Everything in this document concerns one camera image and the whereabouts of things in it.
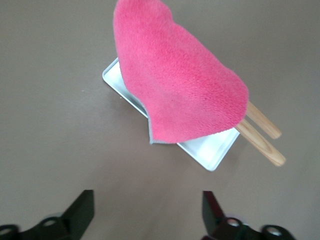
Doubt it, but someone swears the wooden chopsticks pair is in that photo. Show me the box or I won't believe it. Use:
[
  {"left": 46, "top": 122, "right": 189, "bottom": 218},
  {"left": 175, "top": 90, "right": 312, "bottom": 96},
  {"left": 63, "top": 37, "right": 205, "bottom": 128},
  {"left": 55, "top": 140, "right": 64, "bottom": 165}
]
[
  {"left": 234, "top": 119, "right": 287, "bottom": 168},
  {"left": 245, "top": 100, "right": 283, "bottom": 140}
]

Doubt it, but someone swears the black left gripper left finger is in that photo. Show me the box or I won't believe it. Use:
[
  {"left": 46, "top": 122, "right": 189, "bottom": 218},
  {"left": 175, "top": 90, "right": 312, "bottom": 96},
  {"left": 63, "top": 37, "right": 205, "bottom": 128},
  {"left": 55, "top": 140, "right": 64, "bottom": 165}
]
[{"left": 0, "top": 189, "right": 96, "bottom": 240}]

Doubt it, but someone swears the white rack base tray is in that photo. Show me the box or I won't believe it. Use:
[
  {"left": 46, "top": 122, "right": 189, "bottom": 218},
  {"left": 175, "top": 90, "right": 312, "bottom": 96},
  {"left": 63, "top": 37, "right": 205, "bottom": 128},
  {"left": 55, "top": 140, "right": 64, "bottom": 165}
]
[{"left": 101, "top": 57, "right": 241, "bottom": 172}]

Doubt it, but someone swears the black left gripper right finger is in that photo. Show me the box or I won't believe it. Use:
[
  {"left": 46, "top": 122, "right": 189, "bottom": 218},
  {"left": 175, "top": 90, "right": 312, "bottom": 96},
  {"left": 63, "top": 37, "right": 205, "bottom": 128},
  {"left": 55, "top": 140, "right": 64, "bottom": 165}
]
[{"left": 201, "top": 190, "right": 298, "bottom": 240}]

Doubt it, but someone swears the pink microfibre towel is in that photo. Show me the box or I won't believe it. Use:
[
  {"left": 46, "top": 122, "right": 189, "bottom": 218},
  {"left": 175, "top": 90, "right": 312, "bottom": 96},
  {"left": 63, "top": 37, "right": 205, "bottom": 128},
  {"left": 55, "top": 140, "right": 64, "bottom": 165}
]
[{"left": 111, "top": 0, "right": 251, "bottom": 146}]

